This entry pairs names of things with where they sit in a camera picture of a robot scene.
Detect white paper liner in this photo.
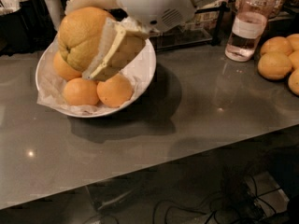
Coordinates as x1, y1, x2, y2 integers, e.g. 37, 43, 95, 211
36, 31, 156, 117

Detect black floor cables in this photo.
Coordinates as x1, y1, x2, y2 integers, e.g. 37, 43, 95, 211
82, 175, 289, 224

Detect large clear jar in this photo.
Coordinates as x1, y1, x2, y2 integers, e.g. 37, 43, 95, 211
235, 0, 285, 18

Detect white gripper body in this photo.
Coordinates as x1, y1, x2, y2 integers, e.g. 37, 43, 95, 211
117, 0, 195, 32

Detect orange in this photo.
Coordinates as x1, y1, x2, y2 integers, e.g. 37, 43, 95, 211
63, 77, 99, 105
287, 34, 299, 50
258, 52, 292, 80
53, 51, 81, 81
97, 74, 134, 108
288, 69, 299, 95
260, 36, 293, 56
58, 7, 115, 72

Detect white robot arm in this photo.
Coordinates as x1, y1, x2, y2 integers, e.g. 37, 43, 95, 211
66, 0, 214, 80

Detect clear plastic water bottle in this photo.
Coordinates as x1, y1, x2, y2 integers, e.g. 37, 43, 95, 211
225, 0, 276, 62

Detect black wire rack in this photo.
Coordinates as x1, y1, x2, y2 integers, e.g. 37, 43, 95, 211
150, 0, 230, 51

